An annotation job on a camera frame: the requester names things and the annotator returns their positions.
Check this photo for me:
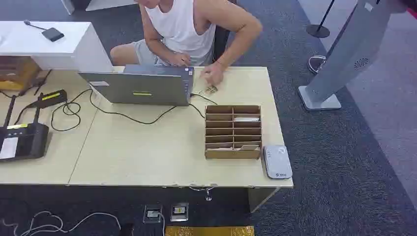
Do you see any person's left hand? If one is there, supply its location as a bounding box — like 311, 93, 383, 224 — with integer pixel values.
199, 62, 226, 88

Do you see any person's right hand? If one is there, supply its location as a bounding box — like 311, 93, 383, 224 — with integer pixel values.
167, 52, 192, 68

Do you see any person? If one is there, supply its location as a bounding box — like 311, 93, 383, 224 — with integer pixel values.
110, 0, 263, 88

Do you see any grey laptop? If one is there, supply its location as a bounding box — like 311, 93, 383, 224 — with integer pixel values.
78, 64, 195, 107

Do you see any wooden card sorting box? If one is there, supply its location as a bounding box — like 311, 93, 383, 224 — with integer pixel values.
204, 105, 263, 160

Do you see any grey card reader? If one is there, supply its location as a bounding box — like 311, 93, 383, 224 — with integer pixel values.
262, 145, 293, 180

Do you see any black desk microphone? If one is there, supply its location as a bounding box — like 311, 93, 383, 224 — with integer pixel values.
23, 19, 65, 43

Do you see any white cabinet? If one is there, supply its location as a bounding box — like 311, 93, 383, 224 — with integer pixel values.
0, 21, 114, 73

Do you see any grey kiosk stand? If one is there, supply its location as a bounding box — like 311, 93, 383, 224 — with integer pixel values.
298, 0, 408, 112

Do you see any black power adapter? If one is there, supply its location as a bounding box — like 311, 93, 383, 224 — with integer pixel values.
37, 89, 68, 110

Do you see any steel floor socket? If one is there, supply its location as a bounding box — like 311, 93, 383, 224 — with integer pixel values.
169, 202, 190, 223

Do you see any floor socket with plug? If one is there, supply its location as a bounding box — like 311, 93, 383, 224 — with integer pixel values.
143, 204, 164, 224

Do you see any yellow floor mat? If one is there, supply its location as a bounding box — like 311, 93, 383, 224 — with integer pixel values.
165, 225, 255, 236

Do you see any brown wooden crate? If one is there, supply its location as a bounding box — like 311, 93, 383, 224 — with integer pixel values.
0, 56, 42, 91

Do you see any black desktop device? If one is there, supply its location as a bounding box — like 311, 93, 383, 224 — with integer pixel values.
0, 94, 50, 163

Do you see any thin black cable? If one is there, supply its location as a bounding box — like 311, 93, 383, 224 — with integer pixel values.
190, 93, 218, 106

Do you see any black power cable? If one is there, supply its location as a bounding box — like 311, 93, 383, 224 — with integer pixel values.
50, 88, 207, 133

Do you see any coiled cable on floor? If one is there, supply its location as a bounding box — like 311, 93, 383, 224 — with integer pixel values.
307, 55, 327, 75

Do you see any black stanchion post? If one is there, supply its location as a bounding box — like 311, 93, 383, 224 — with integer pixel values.
305, 0, 336, 39

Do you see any metal key ring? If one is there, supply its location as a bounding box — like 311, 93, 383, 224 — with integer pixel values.
189, 186, 216, 202

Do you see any white floor cable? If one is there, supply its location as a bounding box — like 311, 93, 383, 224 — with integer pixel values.
0, 210, 122, 236

